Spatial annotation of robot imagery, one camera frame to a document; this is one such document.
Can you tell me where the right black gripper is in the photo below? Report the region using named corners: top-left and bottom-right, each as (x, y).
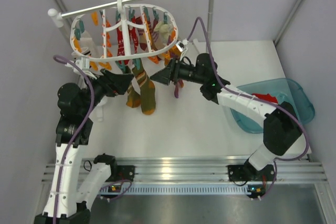
top-left (151, 55), bottom-right (206, 86)

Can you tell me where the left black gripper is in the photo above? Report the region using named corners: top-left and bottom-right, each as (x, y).
top-left (79, 68), bottom-right (134, 116)

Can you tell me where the olive orange striped sock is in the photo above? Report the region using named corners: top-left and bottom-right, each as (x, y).
top-left (123, 65), bottom-right (141, 109)

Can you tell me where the white oval clip hanger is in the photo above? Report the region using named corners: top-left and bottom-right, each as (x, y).
top-left (70, 0), bottom-right (179, 64)

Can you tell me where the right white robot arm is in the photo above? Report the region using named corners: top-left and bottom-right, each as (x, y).
top-left (150, 53), bottom-right (303, 182)

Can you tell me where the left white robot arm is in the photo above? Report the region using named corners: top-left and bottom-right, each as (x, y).
top-left (34, 70), bottom-right (134, 223)

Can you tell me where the white black striped hanging sock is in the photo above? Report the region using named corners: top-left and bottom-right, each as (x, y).
top-left (79, 30), bottom-right (98, 57)

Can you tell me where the cream hanging sock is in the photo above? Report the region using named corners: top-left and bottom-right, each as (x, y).
top-left (153, 22), bottom-right (173, 43)

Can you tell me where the red patterned hanging sock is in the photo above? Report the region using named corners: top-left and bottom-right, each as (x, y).
top-left (116, 26), bottom-right (139, 67)

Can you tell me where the red sock in basin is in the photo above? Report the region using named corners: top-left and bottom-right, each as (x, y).
top-left (253, 93), bottom-right (278, 104)

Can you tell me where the blue plastic basin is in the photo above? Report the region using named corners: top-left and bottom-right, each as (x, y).
top-left (238, 78), bottom-right (315, 125)

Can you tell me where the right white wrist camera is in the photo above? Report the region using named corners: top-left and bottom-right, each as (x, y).
top-left (175, 39), bottom-right (189, 57)

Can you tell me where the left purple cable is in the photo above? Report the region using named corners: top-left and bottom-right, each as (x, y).
top-left (53, 55), bottom-right (96, 224)

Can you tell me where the purple cable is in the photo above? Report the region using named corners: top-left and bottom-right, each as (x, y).
top-left (53, 55), bottom-right (96, 224)
top-left (186, 17), bottom-right (309, 198)

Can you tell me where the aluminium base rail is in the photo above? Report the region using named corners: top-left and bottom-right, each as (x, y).
top-left (41, 155), bottom-right (326, 197)

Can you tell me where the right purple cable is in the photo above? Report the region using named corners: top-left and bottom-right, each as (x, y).
top-left (186, 17), bottom-right (309, 198)

